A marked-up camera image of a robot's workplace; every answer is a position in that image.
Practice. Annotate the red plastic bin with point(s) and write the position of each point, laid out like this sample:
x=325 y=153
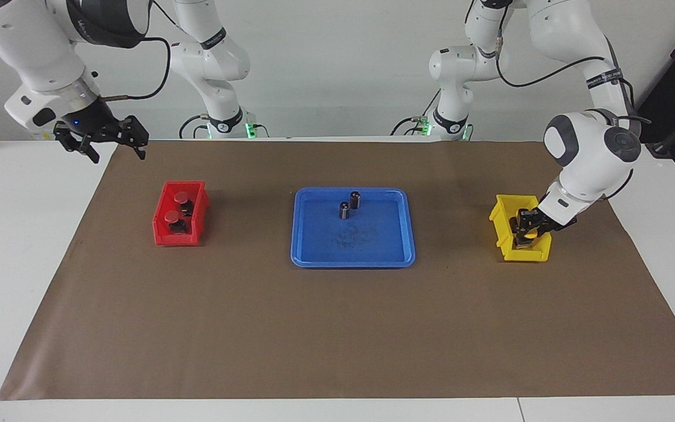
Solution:
x=164 y=237

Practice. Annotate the red push button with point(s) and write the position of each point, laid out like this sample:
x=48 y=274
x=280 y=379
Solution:
x=173 y=218
x=182 y=198

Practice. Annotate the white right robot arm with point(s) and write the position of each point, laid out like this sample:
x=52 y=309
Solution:
x=33 y=47

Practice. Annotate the yellow push button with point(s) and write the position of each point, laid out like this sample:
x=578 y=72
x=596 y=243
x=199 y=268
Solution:
x=528 y=237

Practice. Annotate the small black cylindrical capacitor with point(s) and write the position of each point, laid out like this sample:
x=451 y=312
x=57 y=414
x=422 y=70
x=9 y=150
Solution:
x=344 y=210

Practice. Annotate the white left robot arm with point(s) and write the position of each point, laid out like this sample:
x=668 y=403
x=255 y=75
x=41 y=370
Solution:
x=589 y=152

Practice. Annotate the yellow plastic bin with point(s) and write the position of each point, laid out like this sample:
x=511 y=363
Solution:
x=534 y=253

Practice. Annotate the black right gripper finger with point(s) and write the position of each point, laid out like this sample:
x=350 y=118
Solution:
x=91 y=153
x=140 y=149

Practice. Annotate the brown paper mat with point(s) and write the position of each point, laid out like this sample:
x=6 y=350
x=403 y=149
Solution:
x=255 y=328

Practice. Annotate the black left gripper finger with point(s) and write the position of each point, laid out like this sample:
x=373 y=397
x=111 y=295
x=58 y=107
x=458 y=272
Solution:
x=517 y=230
x=541 y=232

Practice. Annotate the blue plastic tray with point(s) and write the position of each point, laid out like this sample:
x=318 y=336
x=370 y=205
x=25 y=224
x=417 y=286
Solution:
x=326 y=255

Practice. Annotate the white wall socket box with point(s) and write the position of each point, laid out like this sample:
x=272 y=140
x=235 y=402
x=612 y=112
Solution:
x=41 y=133

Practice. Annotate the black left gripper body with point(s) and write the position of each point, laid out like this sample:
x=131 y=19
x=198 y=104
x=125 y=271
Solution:
x=545 y=215

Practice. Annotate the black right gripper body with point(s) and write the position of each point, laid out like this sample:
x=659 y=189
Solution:
x=97 y=124

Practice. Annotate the large black cylindrical capacitor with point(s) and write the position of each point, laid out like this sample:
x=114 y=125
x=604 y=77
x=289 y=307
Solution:
x=355 y=200

